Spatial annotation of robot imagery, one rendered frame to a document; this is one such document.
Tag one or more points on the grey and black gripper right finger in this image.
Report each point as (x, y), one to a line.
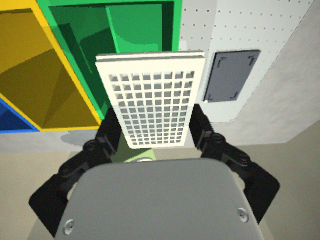
(260, 186)

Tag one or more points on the white well plate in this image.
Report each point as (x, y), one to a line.
(156, 111)

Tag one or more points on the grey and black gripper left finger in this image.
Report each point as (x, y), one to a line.
(50, 200)

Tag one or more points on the blue open-top bin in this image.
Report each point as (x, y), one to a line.
(11, 121)

